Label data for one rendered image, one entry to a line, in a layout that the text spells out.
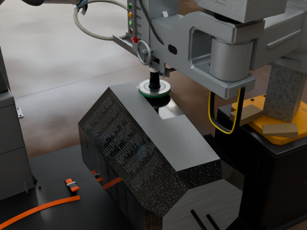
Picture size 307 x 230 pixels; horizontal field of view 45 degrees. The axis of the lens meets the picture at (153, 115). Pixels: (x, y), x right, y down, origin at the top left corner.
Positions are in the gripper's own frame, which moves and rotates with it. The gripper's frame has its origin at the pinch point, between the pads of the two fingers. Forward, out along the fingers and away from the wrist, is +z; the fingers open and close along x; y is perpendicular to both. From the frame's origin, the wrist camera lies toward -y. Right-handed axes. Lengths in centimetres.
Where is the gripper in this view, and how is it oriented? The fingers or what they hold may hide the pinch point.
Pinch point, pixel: (81, 12)
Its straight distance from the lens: 306.6
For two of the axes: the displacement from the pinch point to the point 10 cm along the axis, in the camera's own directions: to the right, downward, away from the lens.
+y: -4.7, 6.2, -6.3
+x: 8.6, 4.8, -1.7
